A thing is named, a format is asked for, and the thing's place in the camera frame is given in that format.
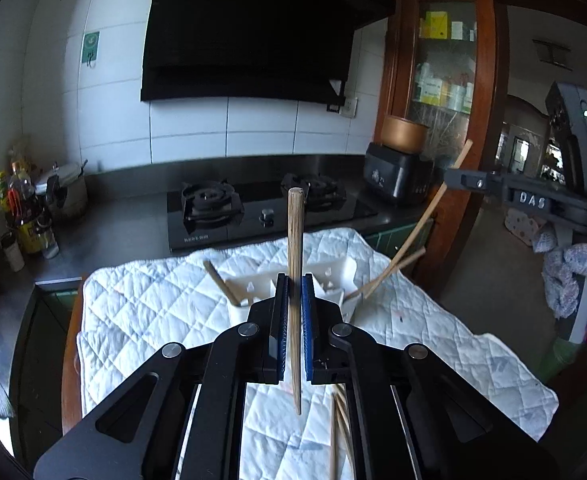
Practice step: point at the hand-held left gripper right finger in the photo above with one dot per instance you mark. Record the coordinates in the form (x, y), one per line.
(308, 330)

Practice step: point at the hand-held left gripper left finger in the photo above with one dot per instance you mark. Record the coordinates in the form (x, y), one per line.
(283, 330)

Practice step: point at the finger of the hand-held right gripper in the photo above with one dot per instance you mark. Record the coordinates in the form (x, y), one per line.
(468, 180)

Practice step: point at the white plastic utensil holder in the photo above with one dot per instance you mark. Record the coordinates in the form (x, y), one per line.
(258, 277)

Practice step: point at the wooden chopstick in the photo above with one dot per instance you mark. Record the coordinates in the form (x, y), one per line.
(393, 269)
(296, 240)
(333, 435)
(221, 282)
(346, 430)
(418, 225)

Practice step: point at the person's right hand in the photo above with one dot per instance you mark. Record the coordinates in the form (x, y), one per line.
(557, 280)

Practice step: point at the dotted white board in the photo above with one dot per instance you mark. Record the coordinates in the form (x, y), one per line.
(521, 227)

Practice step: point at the black kitchen appliance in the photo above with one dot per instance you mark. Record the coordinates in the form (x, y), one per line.
(393, 175)

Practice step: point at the copper coloured pot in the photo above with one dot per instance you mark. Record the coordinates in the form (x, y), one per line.
(403, 135)

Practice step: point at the wooden glass door cabinet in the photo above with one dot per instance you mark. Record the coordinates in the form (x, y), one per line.
(483, 85)

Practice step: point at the black gas stove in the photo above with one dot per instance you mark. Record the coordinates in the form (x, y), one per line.
(253, 225)

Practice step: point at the white quilted mat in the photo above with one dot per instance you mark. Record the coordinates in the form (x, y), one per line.
(173, 310)

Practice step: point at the yellow green box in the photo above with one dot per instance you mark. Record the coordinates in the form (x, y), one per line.
(434, 25)

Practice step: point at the small clear bottle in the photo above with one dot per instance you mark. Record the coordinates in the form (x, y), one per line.
(49, 242)

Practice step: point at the metal cooking pot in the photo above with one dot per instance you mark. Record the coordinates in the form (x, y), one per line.
(70, 185)

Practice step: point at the black range hood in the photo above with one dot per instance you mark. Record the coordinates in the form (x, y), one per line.
(248, 30)

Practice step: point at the dark soy sauce bottle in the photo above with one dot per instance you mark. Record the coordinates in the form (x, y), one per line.
(33, 220)

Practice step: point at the small white jar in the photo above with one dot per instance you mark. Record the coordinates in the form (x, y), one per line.
(13, 255)

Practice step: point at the yellow cap green bottle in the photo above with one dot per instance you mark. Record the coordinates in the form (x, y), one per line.
(0, 195)

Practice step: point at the white wall socket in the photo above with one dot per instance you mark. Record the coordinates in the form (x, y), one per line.
(349, 107)

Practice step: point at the green wall hook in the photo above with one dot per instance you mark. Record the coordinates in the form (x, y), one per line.
(90, 45)

